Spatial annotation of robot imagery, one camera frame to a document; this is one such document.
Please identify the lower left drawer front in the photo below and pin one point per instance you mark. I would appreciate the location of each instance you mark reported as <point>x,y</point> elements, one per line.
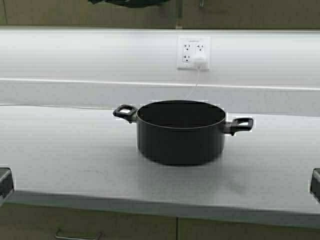
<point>27,222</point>

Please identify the black two-handled cooking pot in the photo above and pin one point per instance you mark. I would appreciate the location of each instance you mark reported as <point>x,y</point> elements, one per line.
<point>181,132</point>

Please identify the upper left cabinet door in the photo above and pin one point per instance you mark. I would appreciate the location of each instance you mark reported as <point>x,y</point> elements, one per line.
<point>81,13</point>

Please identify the left metal frame bracket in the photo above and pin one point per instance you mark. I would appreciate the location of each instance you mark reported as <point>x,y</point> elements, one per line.
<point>6,184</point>

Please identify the lower right drawer front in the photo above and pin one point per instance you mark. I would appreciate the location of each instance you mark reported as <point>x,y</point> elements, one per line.
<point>196,229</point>

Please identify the white wall outlet plate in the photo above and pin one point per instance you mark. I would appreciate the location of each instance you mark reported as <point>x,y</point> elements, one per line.
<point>188,47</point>

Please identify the right metal frame bracket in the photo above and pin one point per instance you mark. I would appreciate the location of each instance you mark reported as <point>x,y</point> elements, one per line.
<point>314,188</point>

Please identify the upper right cabinet door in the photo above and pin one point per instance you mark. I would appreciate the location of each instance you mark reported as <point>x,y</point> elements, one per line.
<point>251,14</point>

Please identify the metal frame bracket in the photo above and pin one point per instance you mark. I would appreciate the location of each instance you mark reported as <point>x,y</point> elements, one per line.
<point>314,188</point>
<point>6,184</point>

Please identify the white plug adapter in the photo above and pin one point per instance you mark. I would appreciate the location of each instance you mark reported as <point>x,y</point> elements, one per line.
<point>200,62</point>

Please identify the left drawer metal handle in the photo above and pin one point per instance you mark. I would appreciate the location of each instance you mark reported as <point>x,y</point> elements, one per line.
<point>73,235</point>

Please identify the cabinet door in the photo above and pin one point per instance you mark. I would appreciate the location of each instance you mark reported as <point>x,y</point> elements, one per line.
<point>251,14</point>
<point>81,13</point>

